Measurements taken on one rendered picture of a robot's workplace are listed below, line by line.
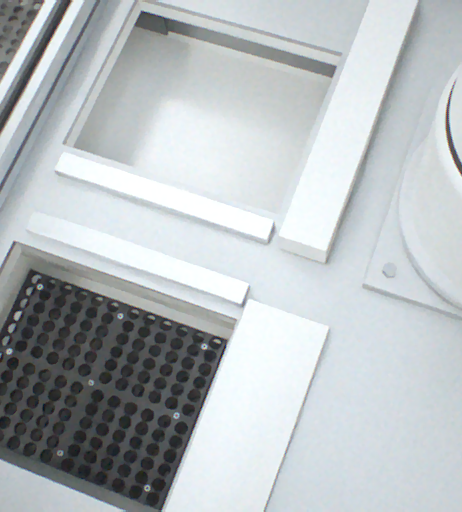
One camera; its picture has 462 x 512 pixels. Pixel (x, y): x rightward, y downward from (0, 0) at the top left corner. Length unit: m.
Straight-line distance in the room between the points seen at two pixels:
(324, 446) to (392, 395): 0.08
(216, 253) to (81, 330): 0.16
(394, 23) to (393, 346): 0.34
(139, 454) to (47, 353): 0.14
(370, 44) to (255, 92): 0.20
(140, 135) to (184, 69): 0.10
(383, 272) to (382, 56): 0.23
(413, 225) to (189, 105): 0.36
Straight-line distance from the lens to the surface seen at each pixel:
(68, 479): 0.91
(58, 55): 0.91
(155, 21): 1.06
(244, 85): 1.04
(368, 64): 0.88
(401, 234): 0.81
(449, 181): 0.67
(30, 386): 0.86
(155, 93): 1.05
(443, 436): 0.78
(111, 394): 0.84
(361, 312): 0.80
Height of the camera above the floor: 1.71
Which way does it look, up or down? 69 degrees down
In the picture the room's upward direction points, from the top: 11 degrees counter-clockwise
